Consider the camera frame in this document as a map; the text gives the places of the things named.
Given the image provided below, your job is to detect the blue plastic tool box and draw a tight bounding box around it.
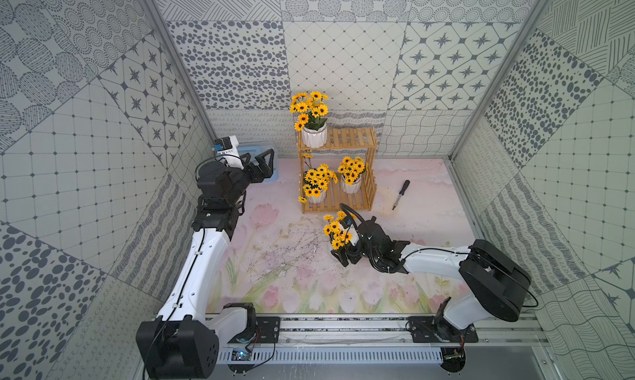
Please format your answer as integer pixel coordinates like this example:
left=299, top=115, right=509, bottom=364
left=237, top=141, right=279, bottom=183

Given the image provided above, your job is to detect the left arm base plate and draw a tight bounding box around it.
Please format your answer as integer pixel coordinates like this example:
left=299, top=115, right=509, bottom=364
left=231, top=316, right=281, bottom=345

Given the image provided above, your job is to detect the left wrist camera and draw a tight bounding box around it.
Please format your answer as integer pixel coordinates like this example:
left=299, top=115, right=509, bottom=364
left=213, top=135, right=243, bottom=169

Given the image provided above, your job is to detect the sunflower pot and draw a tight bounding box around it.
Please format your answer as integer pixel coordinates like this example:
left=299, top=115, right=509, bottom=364
left=323, top=210, right=354, bottom=251
left=299, top=164, right=337, bottom=204
left=289, top=91, right=329, bottom=148
left=338, top=156, right=365, bottom=194

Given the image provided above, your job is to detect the aluminium rail frame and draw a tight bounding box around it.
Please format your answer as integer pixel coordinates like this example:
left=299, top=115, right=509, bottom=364
left=141, top=312, right=549, bottom=350

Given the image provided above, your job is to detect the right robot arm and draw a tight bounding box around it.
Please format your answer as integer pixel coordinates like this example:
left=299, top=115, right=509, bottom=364
left=324, top=214, right=532, bottom=340

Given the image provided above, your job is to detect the floral table mat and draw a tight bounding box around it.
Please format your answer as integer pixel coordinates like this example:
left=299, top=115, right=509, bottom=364
left=208, top=158, right=475, bottom=314

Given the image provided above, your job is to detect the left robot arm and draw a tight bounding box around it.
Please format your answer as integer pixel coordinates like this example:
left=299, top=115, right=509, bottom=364
left=136, top=149, right=275, bottom=379

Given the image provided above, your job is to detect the wooden two-tier shelf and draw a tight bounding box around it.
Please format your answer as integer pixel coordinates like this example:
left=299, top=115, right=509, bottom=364
left=297, top=128, right=379, bottom=213

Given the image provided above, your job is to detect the black handled screwdriver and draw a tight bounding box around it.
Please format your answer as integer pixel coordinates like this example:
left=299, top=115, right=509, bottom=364
left=392, top=180, right=410, bottom=211

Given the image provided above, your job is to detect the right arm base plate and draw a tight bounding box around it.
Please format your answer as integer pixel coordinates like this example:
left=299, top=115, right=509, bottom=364
left=405, top=316, right=479, bottom=344

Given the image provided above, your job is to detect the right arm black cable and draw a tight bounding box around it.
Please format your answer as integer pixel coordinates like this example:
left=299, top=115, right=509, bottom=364
left=339, top=203, right=365, bottom=232

